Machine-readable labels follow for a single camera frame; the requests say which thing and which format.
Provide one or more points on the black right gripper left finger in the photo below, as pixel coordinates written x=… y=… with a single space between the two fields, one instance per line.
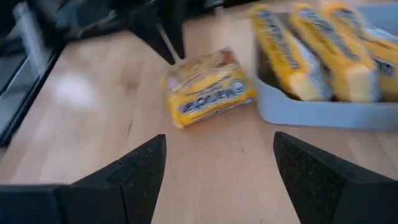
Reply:
x=118 y=199

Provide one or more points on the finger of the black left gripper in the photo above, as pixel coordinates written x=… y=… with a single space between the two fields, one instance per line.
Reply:
x=149 y=31
x=172 y=31

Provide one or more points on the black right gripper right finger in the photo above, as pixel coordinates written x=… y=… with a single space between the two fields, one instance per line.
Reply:
x=335 y=199

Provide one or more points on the clear grey plastic bin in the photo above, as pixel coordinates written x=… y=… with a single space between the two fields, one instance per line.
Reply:
x=311 y=116

